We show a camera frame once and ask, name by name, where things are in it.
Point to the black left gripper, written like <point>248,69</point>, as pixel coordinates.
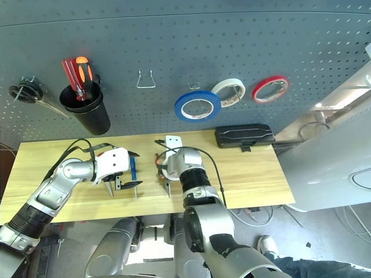
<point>112,178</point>

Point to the orange and black pliers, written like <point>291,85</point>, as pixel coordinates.
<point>168,188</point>

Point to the blue tape roll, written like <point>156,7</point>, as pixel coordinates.
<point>197,94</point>

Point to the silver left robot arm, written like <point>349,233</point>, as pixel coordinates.
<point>52,194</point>

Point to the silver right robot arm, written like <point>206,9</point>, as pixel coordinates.
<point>191,176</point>

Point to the grey robot pelvis link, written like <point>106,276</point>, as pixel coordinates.
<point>155,233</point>

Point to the grey metal pegboard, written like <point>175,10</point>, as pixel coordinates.
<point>185,37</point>

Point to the black plastic cup holder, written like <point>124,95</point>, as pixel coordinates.
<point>95,121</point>

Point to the grey robot left leg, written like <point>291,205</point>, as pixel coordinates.
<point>113,249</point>

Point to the metal double peg hook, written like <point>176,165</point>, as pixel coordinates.
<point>193,86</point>

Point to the orange and black screwdriver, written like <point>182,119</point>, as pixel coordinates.
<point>84,72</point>

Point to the black plastic tool case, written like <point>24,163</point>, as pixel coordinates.
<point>243,134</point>

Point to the white tape roll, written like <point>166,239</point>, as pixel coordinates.
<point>229,81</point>

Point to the person's white sneaker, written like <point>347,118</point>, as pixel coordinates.
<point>268,244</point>

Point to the red tape roll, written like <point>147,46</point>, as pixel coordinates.
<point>269,78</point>

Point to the white machine housing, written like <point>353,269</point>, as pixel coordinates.
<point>319,173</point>

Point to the person's blue jeans leg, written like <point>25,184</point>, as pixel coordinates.
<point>319,269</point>

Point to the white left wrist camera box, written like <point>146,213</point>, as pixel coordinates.
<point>113,162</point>

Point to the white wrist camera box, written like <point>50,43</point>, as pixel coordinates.
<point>113,162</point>
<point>174,142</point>

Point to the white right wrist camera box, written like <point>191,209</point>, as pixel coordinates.
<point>174,142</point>

